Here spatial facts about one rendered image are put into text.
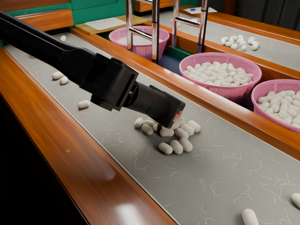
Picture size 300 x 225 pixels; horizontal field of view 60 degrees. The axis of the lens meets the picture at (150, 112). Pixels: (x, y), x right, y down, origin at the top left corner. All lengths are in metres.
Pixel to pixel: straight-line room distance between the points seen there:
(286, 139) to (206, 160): 0.19
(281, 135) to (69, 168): 0.46
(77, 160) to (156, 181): 0.16
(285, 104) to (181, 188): 0.43
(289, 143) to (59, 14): 1.02
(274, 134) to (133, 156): 0.32
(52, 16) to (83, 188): 0.90
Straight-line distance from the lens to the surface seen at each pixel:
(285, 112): 0.78
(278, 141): 0.64
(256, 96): 0.82
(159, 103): 0.54
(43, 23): 1.25
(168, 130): 0.61
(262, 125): 0.67
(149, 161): 0.56
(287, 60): 1.14
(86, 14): 1.39
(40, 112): 0.71
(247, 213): 0.48
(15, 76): 0.93
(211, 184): 0.53
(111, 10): 1.45
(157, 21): 0.89
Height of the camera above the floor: 1.14
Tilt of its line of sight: 35 degrees down
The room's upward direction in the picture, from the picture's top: straight up
